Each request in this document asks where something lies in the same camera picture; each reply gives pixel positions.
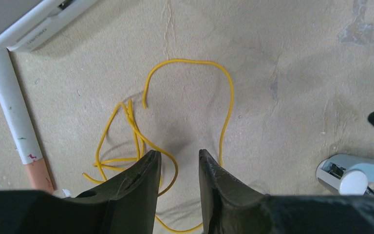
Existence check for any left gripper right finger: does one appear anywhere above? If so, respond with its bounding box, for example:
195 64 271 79
199 149 374 234

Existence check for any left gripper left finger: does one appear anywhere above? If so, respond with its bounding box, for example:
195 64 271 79
0 150 162 234

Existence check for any white marker orange cap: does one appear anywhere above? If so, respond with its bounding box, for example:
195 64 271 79
0 48 55 194

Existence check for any white grey stapler case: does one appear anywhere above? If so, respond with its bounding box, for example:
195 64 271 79
0 0 96 52

